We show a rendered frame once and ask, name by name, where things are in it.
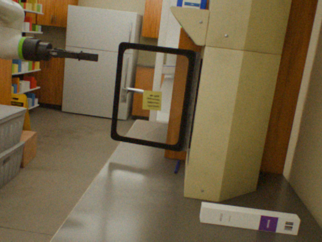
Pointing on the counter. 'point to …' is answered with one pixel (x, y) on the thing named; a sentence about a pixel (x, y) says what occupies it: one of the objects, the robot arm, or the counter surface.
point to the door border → (184, 96)
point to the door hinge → (192, 101)
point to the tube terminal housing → (234, 96)
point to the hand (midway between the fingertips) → (89, 56)
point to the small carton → (191, 4)
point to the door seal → (185, 99)
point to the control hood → (193, 22)
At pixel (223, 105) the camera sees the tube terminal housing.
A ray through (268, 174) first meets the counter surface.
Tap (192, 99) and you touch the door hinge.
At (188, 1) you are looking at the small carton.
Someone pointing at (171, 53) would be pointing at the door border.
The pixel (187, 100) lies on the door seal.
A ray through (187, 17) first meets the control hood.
